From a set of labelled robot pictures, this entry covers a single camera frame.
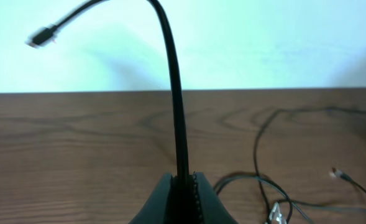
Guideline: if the thin black USB cable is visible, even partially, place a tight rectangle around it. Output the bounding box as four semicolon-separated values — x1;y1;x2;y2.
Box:
213;107;366;224

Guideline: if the white USB cable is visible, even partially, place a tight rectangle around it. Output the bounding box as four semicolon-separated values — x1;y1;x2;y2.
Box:
265;202;288;224

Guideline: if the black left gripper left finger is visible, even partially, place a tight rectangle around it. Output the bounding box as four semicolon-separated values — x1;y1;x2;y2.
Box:
129;173;173;224

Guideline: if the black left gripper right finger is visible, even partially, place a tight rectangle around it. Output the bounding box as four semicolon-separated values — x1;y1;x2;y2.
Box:
193;172;237;224

